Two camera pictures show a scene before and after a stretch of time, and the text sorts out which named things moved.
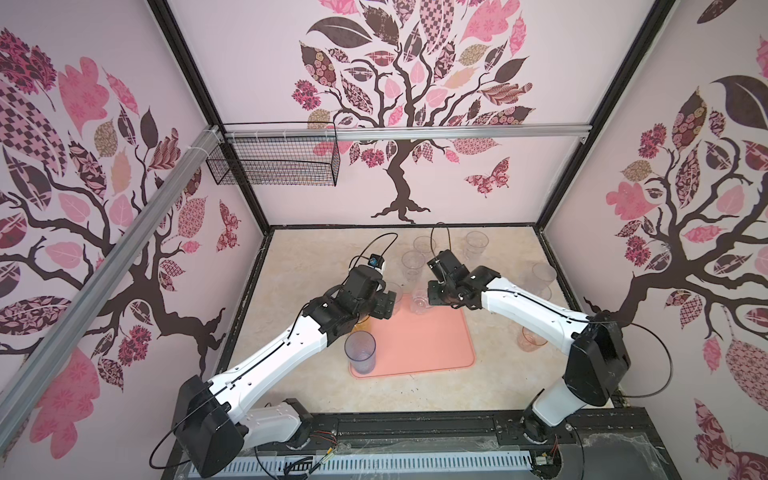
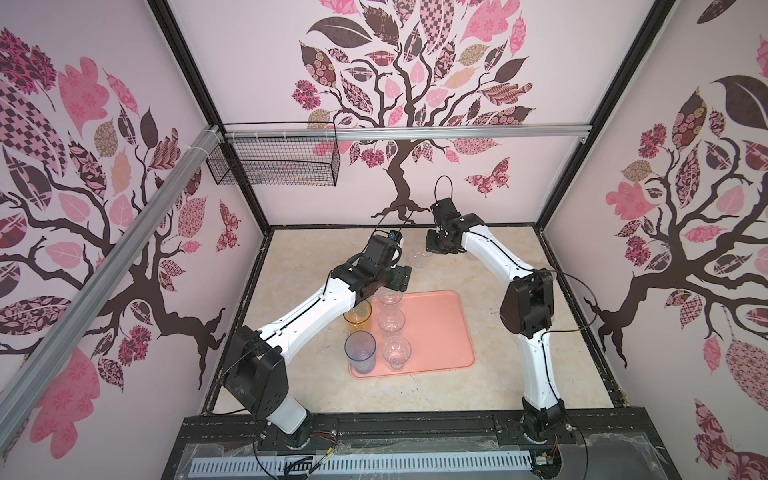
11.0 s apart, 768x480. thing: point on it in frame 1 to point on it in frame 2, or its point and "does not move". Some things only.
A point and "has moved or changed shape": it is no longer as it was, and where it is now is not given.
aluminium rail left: (52, 355) does not move
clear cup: (424, 244) has moved or changed shape
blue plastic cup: (360, 347) does not move
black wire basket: (276, 154) does not move
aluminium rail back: (332, 133) does not move
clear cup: (412, 262) to (391, 321)
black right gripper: (431, 297) to (430, 246)
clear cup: (419, 302) has moved or changed shape
